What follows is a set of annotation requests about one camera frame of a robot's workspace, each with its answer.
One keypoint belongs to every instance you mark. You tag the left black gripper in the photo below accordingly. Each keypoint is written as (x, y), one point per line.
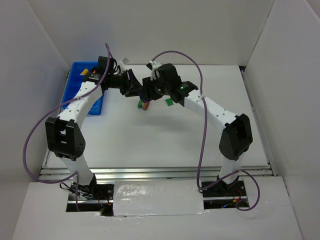
(127, 83)

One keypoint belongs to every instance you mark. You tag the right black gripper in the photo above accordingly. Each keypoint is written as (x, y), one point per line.
(147, 88)

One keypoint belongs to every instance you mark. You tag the green lego block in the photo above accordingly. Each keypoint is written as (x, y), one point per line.
(139, 105)
(169, 102)

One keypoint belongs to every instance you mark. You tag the yellow rectangular lego brick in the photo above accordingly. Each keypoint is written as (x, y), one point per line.
(84, 72)

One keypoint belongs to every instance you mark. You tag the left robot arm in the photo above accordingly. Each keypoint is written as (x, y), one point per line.
(63, 133)

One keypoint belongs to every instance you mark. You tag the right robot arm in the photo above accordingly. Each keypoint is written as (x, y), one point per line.
(235, 130)

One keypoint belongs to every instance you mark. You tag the pink orange lego piece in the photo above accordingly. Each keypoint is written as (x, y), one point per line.
(145, 105)

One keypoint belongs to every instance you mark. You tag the blue compartment bin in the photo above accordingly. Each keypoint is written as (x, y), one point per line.
(74, 81)

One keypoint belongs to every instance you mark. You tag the white foil covered panel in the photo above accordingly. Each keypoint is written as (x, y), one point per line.
(157, 198)

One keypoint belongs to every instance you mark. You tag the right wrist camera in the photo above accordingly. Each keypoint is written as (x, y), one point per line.
(153, 65)

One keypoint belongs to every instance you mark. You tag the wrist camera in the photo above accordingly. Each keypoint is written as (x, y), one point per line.
(123, 63)
(153, 65)

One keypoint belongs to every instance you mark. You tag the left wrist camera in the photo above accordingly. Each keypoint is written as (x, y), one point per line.
(123, 63)

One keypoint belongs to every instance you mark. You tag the aluminium rail base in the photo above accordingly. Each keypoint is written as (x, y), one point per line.
(110, 175)

